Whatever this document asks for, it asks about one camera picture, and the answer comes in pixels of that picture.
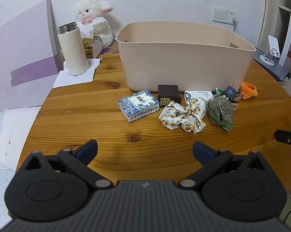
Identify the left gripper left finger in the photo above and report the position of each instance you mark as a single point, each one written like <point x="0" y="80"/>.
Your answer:
<point x="48" y="188"/>

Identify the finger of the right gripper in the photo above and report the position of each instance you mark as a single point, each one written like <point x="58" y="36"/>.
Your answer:
<point x="283" y="136"/>

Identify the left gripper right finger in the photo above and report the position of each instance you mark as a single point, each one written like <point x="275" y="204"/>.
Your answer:
<point x="241" y="188"/>

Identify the orange cloth item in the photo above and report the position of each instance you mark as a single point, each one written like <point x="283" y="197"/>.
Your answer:
<point x="248" y="90"/>

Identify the purple star patterned cube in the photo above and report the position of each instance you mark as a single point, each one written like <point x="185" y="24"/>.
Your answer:
<point x="233" y="94"/>

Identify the green dried herb bag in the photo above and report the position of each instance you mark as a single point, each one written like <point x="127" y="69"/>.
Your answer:
<point x="220" y="110"/>

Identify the floral fabric scrunchie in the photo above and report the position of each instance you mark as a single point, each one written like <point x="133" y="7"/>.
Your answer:
<point x="189" y="117"/>

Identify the blue white porcelain-pattern box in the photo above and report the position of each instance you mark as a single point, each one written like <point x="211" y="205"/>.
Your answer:
<point x="138" y="105"/>

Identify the dark brown small box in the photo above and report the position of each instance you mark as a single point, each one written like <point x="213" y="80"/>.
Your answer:
<point x="168" y="93"/>

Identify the white flat box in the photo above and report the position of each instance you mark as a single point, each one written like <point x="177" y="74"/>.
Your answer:
<point x="205" y="95"/>

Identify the white paper sheet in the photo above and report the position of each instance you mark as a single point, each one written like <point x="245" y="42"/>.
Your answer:
<point x="65" y="79"/>

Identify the beige plastic storage bin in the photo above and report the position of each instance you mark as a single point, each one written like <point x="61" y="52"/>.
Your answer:
<point x="193" y="56"/>

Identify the lilac headboard panel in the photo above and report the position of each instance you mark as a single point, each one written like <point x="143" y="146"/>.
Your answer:
<point x="29" y="59"/>

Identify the yellow tissue box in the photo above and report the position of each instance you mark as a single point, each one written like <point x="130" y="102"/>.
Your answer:
<point x="92" y="47"/>

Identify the cream thermos bottle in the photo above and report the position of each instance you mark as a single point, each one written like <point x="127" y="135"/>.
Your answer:
<point x="72" y="47"/>

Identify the white plush lamb toy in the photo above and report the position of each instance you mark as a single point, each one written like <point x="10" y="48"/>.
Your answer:
<point x="91" y="20"/>

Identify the white wooden shelf frame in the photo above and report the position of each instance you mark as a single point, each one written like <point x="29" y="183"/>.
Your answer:
<point x="277" y="23"/>

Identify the white wall switch socket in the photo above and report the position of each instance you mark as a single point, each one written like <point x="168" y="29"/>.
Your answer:
<point x="225" y="15"/>

